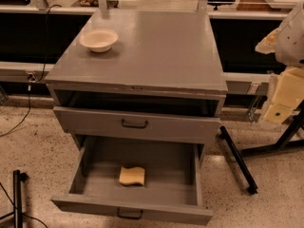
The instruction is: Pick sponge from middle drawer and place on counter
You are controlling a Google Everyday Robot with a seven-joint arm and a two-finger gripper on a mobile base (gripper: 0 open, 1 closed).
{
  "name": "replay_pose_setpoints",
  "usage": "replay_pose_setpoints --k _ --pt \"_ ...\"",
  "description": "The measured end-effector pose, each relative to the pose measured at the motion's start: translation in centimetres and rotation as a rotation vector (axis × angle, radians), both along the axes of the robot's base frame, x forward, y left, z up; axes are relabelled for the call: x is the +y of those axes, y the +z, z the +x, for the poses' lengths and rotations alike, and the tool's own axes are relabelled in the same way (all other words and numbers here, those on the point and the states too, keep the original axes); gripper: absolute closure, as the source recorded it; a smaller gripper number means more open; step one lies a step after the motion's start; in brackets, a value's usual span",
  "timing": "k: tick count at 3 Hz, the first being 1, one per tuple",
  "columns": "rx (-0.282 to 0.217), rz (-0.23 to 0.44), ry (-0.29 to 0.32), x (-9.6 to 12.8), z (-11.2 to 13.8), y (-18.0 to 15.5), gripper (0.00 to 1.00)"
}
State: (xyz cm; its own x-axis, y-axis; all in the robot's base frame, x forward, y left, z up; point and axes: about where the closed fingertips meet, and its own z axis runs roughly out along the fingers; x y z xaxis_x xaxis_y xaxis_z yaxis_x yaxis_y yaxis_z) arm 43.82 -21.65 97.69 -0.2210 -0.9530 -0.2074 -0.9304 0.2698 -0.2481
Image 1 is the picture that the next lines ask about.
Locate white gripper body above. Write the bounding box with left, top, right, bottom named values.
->
left=261, top=66, right=304, bottom=125

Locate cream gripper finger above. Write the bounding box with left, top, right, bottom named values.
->
left=255, top=28, right=278, bottom=54

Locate yellow sponge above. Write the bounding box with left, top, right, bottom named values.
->
left=119, top=167, right=145, bottom=186

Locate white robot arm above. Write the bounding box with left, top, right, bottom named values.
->
left=255, top=2, right=304, bottom=128

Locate grey drawer cabinet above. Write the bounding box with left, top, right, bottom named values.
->
left=44, top=9, right=229, bottom=150

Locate grey open lower drawer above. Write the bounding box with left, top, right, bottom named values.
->
left=51, top=137, right=213, bottom=225

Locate grey closed upper drawer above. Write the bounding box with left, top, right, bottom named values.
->
left=53, top=106, right=219, bottom=144

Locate black stand right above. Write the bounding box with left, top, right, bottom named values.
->
left=219, top=107, right=304, bottom=195

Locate black stand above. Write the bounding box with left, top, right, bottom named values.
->
left=0, top=170, right=27, bottom=228
left=219, top=107, right=304, bottom=195

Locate white bowl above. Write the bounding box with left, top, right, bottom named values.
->
left=79, top=28, right=119, bottom=52

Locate black stand left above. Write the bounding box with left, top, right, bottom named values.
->
left=0, top=170, right=27, bottom=228

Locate black upper drawer handle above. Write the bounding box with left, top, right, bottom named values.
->
left=121, top=119, right=148, bottom=129

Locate black drawer handle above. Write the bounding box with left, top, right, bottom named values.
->
left=121, top=119, right=148, bottom=129
left=117, top=208, right=143, bottom=220

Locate black lower drawer handle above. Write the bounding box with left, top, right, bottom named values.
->
left=117, top=208, right=143, bottom=220

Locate black cable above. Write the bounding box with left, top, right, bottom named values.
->
left=0, top=4, right=63, bottom=138

